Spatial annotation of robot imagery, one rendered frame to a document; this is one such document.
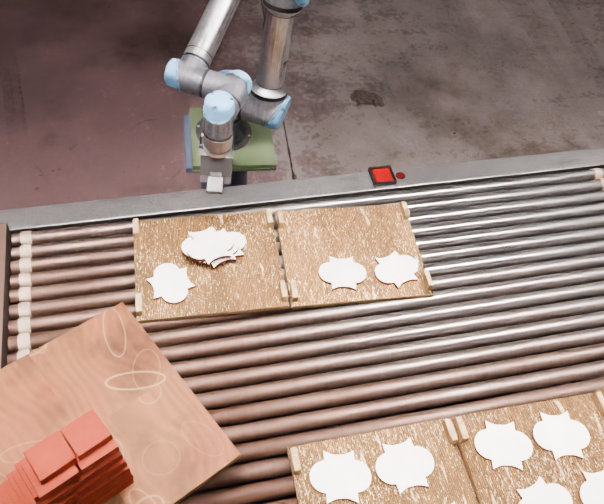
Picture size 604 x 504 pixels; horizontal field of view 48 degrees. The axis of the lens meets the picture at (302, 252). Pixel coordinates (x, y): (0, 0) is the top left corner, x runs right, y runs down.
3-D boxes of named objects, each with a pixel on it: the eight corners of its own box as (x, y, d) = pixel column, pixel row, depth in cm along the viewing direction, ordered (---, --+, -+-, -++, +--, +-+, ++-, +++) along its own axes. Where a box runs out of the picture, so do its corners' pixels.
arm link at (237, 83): (215, 59, 177) (198, 84, 171) (256, 72, 176) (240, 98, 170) (214, 83, 184) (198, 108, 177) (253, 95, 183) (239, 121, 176)
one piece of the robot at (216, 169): (196, 159, 171) (196, 201, 184) (232, 162, 172) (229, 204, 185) (200, 126, 178) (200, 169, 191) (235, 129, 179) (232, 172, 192)
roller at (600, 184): (14, 253, 198) (10, 242, 194) (605, 184, 238) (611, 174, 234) (14, 266, 195) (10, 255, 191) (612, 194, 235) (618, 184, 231)
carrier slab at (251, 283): (133, 224, 202) (132, 220, 201) (269, 214, 210) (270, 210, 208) (136, 324, 181) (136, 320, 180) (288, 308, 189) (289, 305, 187)
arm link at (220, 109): (241, 92, 168) (228, 113, 163) (238, 125, 177) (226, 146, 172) (211, 83, 169) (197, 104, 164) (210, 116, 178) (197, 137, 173)
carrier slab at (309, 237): (274, 214, 210) (274, 211, 208) (402, 206, 216) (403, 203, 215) (291, 309, 189) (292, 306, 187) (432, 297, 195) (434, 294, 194)
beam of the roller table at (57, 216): (-6, 223, 206) (-11, 210, 201) (599, 158, 249) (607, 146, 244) (-7, 245, 201) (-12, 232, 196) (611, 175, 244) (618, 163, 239)
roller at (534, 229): (13, 295, 189) (9, 284, 185) (627, 216, 229) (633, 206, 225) (12, 309, 186) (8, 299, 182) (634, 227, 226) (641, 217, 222)
